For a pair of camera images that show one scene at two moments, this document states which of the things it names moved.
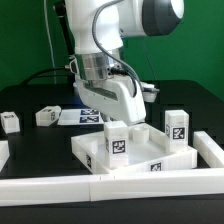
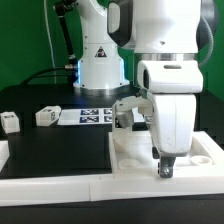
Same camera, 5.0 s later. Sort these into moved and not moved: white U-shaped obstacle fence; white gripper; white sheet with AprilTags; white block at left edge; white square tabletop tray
Moved: white gripper; white square tabletop tray
Not moved: white sheet with AprilTags; white block at left edge; white U-shaped obstacle fence
